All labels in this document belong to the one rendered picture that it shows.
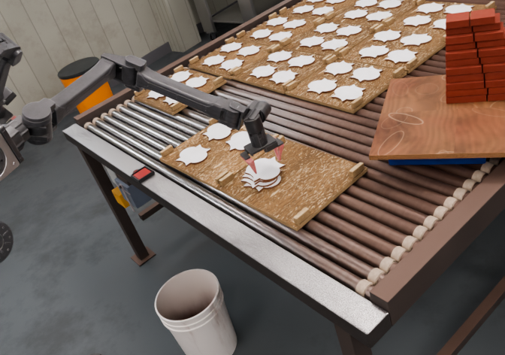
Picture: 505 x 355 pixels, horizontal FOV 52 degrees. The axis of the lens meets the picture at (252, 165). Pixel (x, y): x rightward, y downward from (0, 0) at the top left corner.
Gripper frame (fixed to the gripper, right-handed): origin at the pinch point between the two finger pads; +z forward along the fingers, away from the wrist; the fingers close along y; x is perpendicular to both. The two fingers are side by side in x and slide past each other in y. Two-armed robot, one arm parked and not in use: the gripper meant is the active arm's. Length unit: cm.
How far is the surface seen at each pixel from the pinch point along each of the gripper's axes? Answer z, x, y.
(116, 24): 40, -434, -36
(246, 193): 7.0, -0.9, 10.4
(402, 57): 7, -33, -88
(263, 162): 3.7, -7.8, -1.6
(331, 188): 7.5, 19.2, -12.1
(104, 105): 5, -132, 32
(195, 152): 5.8, -41.7, 13.4
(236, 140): 6.0, -35.4, -2.8
